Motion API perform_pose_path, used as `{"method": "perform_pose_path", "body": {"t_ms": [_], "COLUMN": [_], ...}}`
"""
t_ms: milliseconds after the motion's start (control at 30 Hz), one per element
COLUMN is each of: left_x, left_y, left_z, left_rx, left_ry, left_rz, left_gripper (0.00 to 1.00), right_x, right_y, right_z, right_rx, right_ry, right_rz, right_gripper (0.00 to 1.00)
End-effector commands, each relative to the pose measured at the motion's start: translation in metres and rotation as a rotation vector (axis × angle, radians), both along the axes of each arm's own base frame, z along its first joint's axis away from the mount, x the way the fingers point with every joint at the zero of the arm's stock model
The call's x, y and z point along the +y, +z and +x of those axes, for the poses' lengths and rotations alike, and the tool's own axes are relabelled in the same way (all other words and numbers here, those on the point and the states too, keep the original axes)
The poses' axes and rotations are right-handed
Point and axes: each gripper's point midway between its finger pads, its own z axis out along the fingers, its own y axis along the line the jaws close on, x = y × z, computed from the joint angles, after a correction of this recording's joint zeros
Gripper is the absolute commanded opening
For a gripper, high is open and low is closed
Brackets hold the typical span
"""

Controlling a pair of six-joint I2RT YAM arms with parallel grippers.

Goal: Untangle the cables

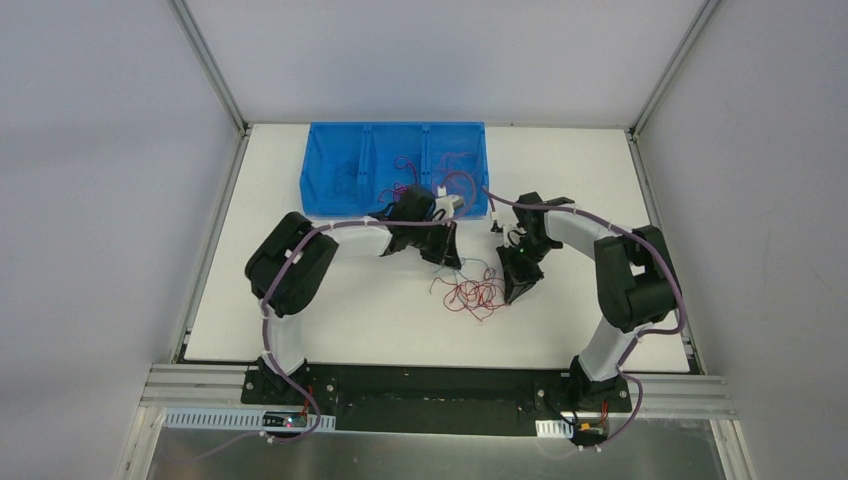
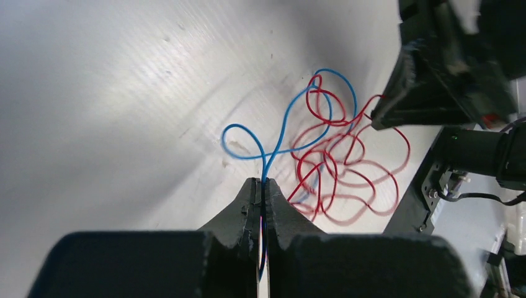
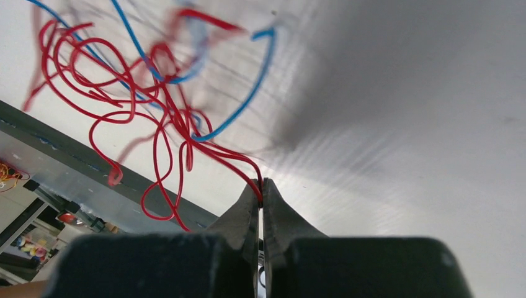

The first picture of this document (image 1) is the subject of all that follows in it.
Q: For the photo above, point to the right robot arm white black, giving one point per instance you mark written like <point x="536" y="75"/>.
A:
<point x="635" y="283"/>

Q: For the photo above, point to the blue three-compartment plastic bin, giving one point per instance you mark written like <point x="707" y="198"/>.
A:
<point x="353" y="168"/>

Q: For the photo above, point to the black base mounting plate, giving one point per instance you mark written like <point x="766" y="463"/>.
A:
<point x="435" y="400"/>

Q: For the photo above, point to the right white slotted cable duct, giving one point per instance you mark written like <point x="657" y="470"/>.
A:
<point x="554" y="429"/>

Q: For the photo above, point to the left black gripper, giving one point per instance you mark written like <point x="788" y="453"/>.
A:
<point x="436" y="240"/>

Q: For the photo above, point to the left white slotted cable duct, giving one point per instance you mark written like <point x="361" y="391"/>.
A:
<point x="277" y="421"/>

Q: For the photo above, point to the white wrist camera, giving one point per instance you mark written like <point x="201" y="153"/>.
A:
<point x="447" y="205"/>
<point x="511" y="233"/>

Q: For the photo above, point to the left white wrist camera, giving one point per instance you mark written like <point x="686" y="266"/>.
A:
<point x="447" y="205"/>

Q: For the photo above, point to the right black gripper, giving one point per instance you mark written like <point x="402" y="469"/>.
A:
<point x="520" y="263"/>

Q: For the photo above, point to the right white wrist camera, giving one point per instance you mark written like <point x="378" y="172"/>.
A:
<point x="511" y="233"/>

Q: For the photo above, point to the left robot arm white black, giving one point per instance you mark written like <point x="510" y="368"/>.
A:
<point x="288" y="268"/>

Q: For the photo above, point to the white slotted cable duct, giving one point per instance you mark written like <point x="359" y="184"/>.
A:
<point x="554" y="429"/>
<point x="277" y="421"/>

